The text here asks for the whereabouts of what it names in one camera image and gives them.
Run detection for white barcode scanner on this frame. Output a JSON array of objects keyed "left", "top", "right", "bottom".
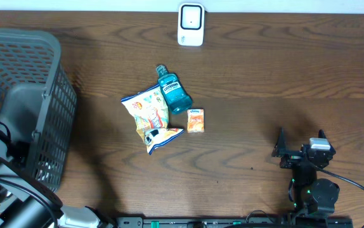
[{"left": 177, "top": 3, "right": 205, "bottom": 46}]

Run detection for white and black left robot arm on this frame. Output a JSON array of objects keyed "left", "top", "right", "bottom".
[{"left": 0, "top": 122, "right": 118, "bottom": 227}]

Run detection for teal mouthwash bottle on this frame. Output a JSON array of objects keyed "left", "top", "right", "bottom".
[{"left": 156, "top": 65, "right": 193, "bottom": 115}]

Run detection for yellow chips bag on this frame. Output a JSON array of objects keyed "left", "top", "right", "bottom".
[{"left": 121, "top": 84, "right": 184, "bottom": 155}]

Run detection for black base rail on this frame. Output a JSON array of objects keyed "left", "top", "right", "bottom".
[{"left": 115, "top": 216, "right": 353, "bottom": 228}]

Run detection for grey plastic shopping basket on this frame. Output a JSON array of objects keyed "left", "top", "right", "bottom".
[{"left": 0, "top": 28, "right": 77, "bottom": 191}]

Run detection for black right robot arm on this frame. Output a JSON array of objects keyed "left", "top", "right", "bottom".
[{"left": 271, "top": 130, "right": 339, "bottom": 217}]

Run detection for orange tissue pack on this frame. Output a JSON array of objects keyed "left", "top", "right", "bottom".
[{"left": 187, "top": 109, "right": 204, "bottom": 133}]

